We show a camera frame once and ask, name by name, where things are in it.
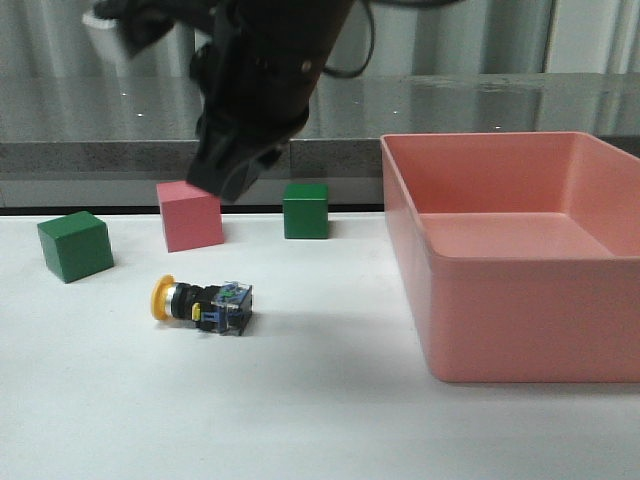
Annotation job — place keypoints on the left green wooden cube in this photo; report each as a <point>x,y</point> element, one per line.
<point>75,246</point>

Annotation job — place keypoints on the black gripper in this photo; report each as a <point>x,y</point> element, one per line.
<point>256,75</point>

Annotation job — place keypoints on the pink plastic bin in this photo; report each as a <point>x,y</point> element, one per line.
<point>519,253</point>

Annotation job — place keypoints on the pink wooden cube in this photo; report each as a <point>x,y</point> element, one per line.
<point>191,217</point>

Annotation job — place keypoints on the grey curtain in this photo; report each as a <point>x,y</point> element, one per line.
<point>48,39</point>

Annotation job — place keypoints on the green wooden cube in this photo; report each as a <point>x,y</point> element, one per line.
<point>305,210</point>
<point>75,246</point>

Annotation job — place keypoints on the right green wooden cube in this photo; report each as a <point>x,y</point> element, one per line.
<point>305,210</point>

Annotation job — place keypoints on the yellow push button switch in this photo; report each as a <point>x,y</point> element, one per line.
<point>221,309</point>

